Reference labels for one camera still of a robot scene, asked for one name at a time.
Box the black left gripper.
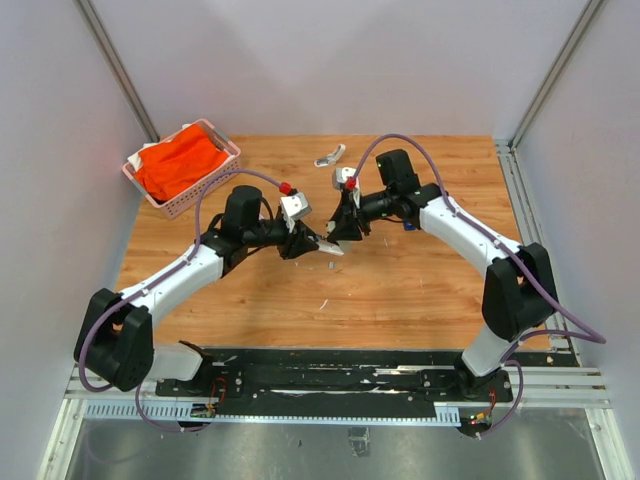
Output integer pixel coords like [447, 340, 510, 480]
[245, 214, 319, 260]

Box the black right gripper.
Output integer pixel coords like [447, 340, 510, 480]
[326, 187, 397, 241]

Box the grey white stapler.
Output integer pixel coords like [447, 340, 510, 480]
[317, 239, 352, 256]

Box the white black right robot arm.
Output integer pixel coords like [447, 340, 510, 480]
[327, 149, 557, 400]

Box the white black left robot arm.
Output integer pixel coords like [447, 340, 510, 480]
[74, 185, 319, 396]

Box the pink plastic basket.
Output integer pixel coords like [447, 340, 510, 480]
[122, 119, 241, 219]

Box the orange cloth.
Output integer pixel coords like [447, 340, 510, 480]
[128, 124, 229, 202]

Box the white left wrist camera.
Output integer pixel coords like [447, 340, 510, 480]
[280, 192, 312, 232]

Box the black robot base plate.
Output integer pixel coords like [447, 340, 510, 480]
[155, 348, 519, 411]

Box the grey slotted cable duct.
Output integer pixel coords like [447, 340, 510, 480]
[82, 399, 462, 427]

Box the left aluminium frame post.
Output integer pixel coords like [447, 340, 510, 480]
[72, 0, 160, 141]

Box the aluminium frame post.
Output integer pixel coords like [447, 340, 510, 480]
[508, 0, 608, 150]
[72, 0, 160, 141]

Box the right aluminium frame post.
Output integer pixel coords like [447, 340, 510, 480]
[508, 0, 608, 150]

